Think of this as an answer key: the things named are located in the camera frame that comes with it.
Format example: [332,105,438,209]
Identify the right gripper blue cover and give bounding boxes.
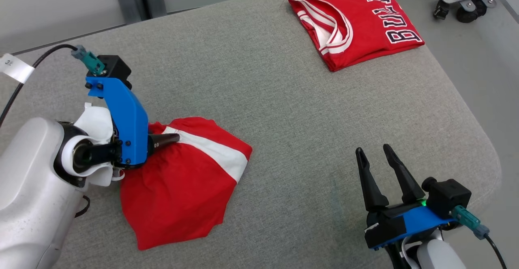
[356,143,457,250]

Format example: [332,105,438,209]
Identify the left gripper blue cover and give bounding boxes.
[83,77,180,168]

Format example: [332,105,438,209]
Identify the red shorts with white stripe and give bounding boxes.
[120,117,253,251]

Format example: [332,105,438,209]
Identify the red Bulls basketball jersey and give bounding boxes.
[288,0,425,72]

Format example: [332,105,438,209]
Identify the black caster wheel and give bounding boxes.
[456,0,488,23]
[433,0,450,20]

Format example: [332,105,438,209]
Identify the teal right camera cable connector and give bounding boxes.
[450,205,490,239]

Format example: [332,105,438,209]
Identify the teal camera cable connector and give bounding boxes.
[72,45,106,76]
[450,205,490,239]

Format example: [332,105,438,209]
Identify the teal left camera cable connector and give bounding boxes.
[72,45,106,76]

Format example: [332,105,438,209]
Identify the black right camera cable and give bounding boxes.
[485,234,508,269]

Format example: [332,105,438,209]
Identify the black camera cable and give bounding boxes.
[0,44,78,128]
[485,234,508,269]

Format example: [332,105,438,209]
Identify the black left camera cable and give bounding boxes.
[0,44,78,128]

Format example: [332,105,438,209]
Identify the white cable label tag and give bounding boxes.
[0,53,35,84]

